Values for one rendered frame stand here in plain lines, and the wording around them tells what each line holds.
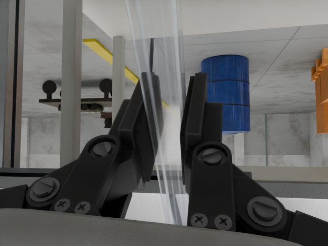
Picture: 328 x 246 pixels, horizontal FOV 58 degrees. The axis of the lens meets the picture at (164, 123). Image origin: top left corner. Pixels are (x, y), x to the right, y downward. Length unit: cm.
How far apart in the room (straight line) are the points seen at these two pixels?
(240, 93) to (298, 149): 711
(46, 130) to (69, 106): 1080
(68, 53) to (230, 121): 262
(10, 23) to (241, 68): 291
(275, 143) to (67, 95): 955
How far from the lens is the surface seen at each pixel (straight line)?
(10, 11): 57
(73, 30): 66
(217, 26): 86
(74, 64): 64
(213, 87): 322
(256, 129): 995
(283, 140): 1009
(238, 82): 324
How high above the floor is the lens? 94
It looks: 4 degrees down
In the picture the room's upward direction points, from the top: 180 degrees clockwise
